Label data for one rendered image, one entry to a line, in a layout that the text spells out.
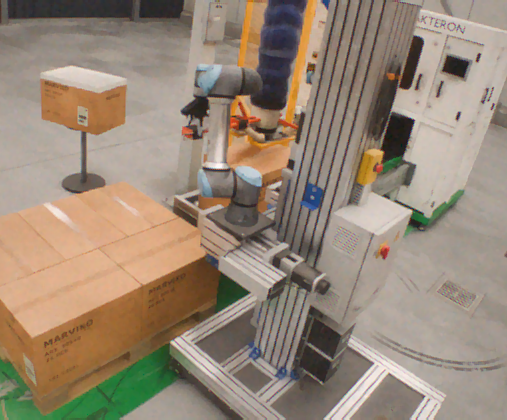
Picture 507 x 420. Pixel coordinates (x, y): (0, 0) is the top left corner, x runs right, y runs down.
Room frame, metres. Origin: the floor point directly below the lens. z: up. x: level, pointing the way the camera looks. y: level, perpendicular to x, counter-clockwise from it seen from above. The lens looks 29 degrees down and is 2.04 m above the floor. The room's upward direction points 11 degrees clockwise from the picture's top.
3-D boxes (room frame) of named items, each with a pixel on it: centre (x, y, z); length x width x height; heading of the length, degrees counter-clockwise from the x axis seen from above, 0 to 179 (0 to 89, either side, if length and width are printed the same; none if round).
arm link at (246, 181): (1.75, 0.05, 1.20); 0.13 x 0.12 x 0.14; 110
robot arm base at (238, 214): (1.75, 0.04, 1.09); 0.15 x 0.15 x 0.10
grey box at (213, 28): (3.57, 0.54, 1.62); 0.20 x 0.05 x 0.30; 144
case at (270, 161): (2.74, 0.03, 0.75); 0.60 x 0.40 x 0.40; 145
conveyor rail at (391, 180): (3.19, -0.71, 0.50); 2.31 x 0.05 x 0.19; 144
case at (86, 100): (3.64, 1.59, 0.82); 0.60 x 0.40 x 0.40; 74
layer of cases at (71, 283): (2.05, 0.88, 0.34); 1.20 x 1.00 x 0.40; 144
